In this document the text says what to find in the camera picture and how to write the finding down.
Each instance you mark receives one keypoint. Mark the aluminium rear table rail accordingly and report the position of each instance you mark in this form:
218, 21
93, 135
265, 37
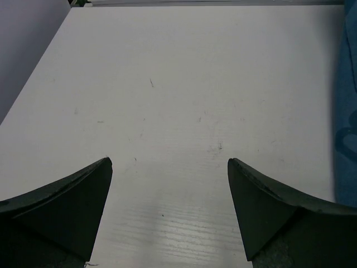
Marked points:
144, 3

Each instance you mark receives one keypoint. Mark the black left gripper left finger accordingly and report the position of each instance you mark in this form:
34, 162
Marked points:
56, 225

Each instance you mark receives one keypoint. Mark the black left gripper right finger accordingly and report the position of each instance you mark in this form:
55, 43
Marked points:
281, 226

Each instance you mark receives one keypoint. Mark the blue printed pillowcase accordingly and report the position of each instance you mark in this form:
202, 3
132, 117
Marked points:
345, 112

